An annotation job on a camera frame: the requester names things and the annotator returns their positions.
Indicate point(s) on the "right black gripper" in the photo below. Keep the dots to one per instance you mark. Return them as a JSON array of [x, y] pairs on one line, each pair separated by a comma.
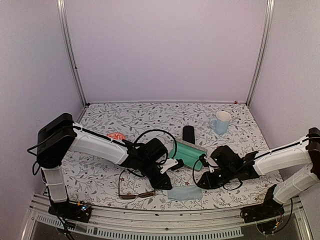
[[210, 183]]

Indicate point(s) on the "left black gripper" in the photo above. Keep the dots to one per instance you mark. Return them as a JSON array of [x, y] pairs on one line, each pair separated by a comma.
[[158, 183]]

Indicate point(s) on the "grey glasses case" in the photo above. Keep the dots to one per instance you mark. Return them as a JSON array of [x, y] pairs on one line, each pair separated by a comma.
[[186, 154]]

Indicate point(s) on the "black glasses case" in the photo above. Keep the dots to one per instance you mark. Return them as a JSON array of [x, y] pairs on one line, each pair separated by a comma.
[[188, 134]]

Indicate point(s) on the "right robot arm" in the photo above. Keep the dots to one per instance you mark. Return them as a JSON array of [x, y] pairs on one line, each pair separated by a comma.
[[304, 152]]

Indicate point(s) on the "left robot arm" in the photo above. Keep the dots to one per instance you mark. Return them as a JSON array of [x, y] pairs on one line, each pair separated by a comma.
[[63, 135]]

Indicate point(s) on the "brown sunglasses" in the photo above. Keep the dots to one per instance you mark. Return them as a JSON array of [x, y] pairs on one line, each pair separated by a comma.
[[130, 196]]

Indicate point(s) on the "floral tablecloth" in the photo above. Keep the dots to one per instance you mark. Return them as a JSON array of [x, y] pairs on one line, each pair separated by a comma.
[[95, 180]]

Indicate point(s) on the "light blue mug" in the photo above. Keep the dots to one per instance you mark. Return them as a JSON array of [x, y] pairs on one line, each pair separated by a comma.
[[220, 123]]

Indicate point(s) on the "red patterned bowl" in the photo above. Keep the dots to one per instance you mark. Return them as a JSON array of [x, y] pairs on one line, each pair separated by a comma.
[[116, 136]]

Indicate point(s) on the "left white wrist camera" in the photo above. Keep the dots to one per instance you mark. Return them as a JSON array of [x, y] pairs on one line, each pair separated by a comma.
[[171, 164]]

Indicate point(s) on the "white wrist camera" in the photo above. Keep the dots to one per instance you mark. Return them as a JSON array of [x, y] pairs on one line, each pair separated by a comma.
[[171, 164], [205, 163]]

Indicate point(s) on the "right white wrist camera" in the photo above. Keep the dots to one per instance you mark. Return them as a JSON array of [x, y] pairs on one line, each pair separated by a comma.
[[205, 163]]

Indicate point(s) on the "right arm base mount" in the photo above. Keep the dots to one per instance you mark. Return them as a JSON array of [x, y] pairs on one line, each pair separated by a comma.
[[270, 208]]

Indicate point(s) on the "front aluminium rail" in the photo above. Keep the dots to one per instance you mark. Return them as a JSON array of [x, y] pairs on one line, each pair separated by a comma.
[[108, 223]]

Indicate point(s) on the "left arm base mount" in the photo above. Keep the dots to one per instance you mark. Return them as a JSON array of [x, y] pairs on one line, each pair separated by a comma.
[[80, 211]]

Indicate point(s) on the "right aluminium frame post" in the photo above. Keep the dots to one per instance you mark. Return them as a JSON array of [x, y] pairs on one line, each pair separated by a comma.
[[268, 18]]

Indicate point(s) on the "aluminium frame post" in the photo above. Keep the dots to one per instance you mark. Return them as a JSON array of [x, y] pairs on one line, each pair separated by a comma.
[[268, 18], [62, 13]]

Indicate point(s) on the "left aluminium frame post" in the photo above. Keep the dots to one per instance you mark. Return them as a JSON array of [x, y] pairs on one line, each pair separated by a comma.
[[62, 13]]

